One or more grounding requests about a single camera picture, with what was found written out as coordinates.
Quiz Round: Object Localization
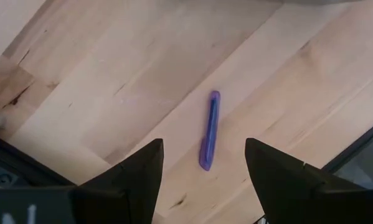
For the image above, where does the purple highlighter marker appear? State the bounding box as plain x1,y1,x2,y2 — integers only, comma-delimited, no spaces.
199,90,221,172

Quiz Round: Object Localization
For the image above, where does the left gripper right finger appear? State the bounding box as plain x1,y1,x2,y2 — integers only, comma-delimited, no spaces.
244,138,373,224

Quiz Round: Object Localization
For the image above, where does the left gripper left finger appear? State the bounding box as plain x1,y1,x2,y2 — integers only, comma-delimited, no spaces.
0,138,164,224

